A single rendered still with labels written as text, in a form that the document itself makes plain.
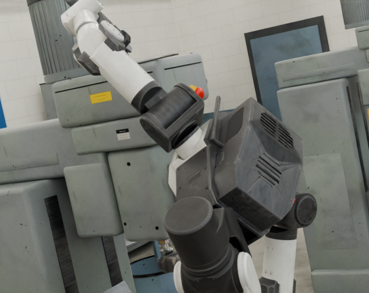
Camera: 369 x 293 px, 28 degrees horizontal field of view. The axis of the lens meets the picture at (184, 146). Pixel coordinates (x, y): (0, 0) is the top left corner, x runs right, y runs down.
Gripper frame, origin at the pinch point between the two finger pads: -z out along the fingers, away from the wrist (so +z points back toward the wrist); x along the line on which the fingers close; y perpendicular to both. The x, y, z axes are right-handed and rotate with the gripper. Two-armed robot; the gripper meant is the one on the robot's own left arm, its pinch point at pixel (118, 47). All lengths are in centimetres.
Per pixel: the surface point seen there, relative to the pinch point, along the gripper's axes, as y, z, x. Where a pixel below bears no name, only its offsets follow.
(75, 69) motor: -2.3, -3.4, -18.5
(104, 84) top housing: -13.6, 2.2, -3.3
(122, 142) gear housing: -30.1, -8.1, -1.8
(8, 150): -21, -18, -55
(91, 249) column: -53, -48, -36
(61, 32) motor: 8.4, 4.2, -19.8
